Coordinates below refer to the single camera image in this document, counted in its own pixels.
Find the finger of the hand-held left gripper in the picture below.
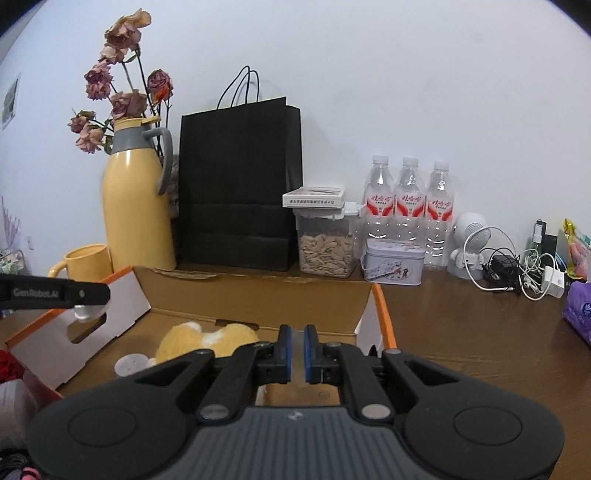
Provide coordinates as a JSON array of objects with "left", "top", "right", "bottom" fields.
[{"left": 0, "top": 274, "right": 112, "bottom": 310}]

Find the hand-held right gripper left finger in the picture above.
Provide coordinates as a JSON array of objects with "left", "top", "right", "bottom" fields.
[{"left": 134, "top": 324, "right": 293, "bottom": 425}]

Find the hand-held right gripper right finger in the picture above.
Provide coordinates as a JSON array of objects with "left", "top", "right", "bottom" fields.
[{"left": 304, "top": 324, "right": 460, "bottom": 424}]

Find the small white object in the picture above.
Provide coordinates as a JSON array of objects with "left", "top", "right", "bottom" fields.
[{"left": 74, "top": 304, "right": 106, "bottom": 322}]

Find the red printed cardboard box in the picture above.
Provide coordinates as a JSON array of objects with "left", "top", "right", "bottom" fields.
[{"left": 4, "top": 265, "right": 398, "bottom": 407}]

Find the yellow mug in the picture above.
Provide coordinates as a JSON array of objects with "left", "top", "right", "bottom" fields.
[{"left": 47, "top": 244, "right": 114, "bottom": 280}]

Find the storage rack with sundries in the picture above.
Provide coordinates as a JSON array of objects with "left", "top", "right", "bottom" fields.
[{"left": 0, "top": 249, "right": 24, "bottom": 278}]

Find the red cloth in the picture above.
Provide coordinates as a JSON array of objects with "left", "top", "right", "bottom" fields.
[{"left": 0, "top": 350, "right": 24, "bottom": 384}]

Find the clear seed container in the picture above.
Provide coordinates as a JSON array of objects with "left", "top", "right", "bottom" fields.
[{"left": 293, "top": 203, "right": 361, "bottom": 279}]

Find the yellow plush toy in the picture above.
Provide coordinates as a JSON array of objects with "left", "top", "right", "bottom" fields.
[{"left": 156, "top": 323, "right": 260, "bottom": 365}]

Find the white round lid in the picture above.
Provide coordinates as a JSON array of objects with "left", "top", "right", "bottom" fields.
[{"left": 115, "top": 353, "right": 149, "bottom": 379}]

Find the yellow thermos jug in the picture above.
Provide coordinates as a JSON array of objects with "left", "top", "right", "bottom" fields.
[{"left": 102, "top": 117, "right": 178, "bottom": 272}]

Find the white printed tin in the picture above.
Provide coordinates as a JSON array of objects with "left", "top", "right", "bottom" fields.
[{"left": 361, "top": 239, "right": 426, "bottom": 283}]

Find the white flat box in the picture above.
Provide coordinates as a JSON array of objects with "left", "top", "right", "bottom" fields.
[{"left": 283, "top": 185, "right": 347, "bottom": 209}]

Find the clear water bottle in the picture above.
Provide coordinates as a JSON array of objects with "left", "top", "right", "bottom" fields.
[
  {"left": 425, "top": 161, "right": 455, "bottom": 271},
  {"left": 362, "top": 155, "right": 397, "bottom": 241},
  {"left": 393, "top": 157, "right": 426, "bottom": 252}
]

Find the black paper bag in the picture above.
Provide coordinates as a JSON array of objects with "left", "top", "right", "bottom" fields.
[{"left": 178, "top": 65, "right": 304, "bottom": 272}]

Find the dark cloth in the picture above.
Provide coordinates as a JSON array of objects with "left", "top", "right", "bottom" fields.
[{"left": 0, "top": 452, "right": 40, "bottom": 480}]

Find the small white desk fan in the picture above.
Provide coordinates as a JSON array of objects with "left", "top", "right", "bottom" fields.
[{"left": 447, "top": 212, "right": 492, "bottom": 280}]

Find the dried pink rose bouquet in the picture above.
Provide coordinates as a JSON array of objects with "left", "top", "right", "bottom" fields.
[{"left": 69, "top": 9, "right": 175, "bottom": 155}]

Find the white power adapter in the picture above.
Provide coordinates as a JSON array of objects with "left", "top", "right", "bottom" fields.
[{"left": 540, "top": 265, "right": 566, "bottom": 299}]

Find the small black box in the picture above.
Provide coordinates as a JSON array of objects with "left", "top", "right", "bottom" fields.
[{"left": 529, "top": 220, "right": 559, "bottom": 273}]

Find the purple tissue pack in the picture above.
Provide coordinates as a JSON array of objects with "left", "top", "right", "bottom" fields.
[{"left": 562, "top": 281, "right": 591, "bottom": 347}]

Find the colourful snack packet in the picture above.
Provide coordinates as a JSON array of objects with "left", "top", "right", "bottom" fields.
[{"left": 556, "top": 219, "right": 591, "bottom": 282}]

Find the purple wall decoration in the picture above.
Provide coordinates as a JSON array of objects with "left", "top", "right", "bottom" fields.
[{"left": 0, "top": 196, "right": 21, "bottom": 250}]

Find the wall poster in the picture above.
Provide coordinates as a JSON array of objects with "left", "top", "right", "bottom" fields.
[{"left": 1, "top": 73, "right": 21, "bottom": 131}]

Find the black charger with cable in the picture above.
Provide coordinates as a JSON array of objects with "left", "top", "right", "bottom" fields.
[{"left": 482, "top": 249, "right": 525, "bottom": 282}]

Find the white earphone cable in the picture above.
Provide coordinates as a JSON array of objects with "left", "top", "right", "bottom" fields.
[{"left": 519, "top": 249, "right": 555, "bottom": 301}]

